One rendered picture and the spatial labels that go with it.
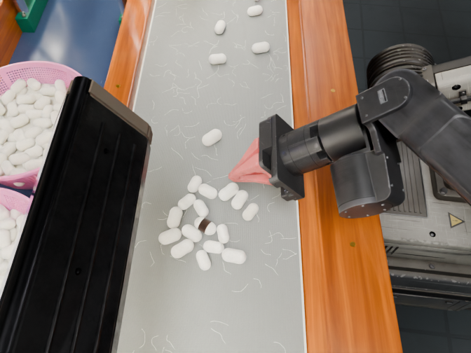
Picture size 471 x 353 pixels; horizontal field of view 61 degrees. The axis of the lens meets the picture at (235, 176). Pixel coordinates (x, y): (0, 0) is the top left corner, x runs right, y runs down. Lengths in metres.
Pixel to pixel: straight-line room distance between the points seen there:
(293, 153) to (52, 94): 0.53
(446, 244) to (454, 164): 0.63
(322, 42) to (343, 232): 0.41
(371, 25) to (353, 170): 1.81
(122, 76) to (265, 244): 0.42
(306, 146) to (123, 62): 0.47
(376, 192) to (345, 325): 0.21
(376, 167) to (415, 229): 0.57
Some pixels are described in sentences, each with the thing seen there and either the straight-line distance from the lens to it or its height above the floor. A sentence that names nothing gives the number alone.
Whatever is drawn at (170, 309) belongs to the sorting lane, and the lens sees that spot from 0.60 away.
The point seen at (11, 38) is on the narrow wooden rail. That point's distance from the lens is 1.10.
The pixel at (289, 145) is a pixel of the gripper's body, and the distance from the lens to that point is 0.50.
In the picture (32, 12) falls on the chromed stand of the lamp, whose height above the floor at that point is 0.71.
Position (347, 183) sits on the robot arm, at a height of 0.95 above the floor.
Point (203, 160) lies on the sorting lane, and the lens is 0.70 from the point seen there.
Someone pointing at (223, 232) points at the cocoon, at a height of 0.76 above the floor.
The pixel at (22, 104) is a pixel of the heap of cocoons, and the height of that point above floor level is 0.74.
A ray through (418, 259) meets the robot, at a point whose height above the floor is 0.37.
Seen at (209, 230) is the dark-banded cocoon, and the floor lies 0.76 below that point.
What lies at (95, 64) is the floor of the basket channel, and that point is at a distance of 0.99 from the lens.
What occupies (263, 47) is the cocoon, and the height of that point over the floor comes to 0.76.
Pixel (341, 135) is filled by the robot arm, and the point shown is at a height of 0.96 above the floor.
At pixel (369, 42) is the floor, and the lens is 2.13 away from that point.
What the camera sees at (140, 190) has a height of 1.05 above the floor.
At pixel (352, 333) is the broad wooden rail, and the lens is 0.59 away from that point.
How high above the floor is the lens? 1.32
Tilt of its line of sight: 59 degrees down
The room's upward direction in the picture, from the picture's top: straight up
